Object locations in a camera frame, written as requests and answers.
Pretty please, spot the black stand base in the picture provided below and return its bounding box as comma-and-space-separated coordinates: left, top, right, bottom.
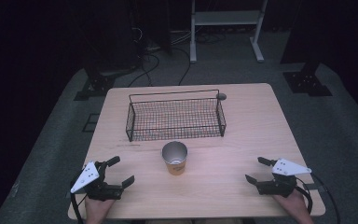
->
282, 60, 334, 98
74, 65, 138, 102

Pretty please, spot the person's left hand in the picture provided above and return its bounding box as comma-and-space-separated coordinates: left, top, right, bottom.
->
85, 197, 117, 224

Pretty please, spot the metal cup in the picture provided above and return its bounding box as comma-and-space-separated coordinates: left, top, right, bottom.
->
161, 140, 188, 176

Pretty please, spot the white metal desk frame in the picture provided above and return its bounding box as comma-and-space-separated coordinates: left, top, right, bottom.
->
189, 0, 269, 64

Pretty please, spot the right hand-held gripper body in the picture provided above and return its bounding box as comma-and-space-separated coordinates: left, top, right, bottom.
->
255, 158, 312, 199

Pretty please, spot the black wire basket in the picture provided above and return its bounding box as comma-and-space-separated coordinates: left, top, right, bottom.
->
125, 89, 227, 143

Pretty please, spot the black floor cable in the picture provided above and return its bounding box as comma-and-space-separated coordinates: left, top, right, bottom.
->
127, 27, 194, 89

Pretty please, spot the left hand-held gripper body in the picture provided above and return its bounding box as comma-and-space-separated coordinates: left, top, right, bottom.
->
70, 161, 124, 202

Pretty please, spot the person's right hand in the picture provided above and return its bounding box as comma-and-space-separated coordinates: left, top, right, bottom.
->
272, 189, 315, 224

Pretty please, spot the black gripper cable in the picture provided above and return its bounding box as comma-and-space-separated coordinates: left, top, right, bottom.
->
294, 173, 341, 224
70, 191, 86, 224

